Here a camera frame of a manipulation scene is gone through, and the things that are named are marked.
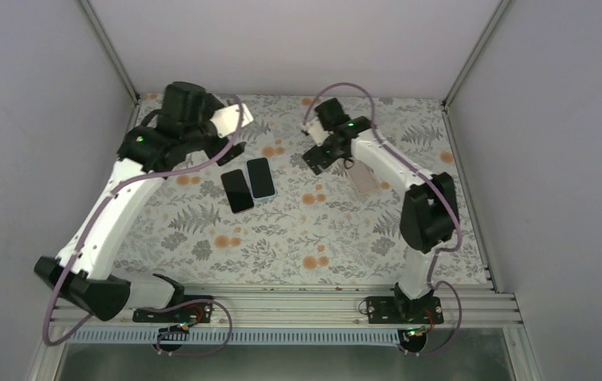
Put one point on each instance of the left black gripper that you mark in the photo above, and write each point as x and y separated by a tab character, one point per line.
212	102

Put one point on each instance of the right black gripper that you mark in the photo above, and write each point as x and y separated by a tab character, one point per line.
324	161

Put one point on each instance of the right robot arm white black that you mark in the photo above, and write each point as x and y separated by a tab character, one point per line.
429	213

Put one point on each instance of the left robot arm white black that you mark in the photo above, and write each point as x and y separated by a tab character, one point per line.
82	271

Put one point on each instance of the floral patterned table mat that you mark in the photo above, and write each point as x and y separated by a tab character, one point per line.
316	229

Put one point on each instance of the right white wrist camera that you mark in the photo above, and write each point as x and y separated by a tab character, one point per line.
316	131

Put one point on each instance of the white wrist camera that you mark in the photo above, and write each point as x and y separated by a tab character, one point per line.
316	131
225	120

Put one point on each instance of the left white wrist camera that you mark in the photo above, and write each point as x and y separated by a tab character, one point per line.
225	120

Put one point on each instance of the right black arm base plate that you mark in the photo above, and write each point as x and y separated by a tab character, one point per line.
383	310

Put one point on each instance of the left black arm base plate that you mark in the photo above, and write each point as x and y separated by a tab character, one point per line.
196	309

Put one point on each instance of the aluminium rail base frame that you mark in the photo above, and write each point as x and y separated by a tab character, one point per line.
307	332

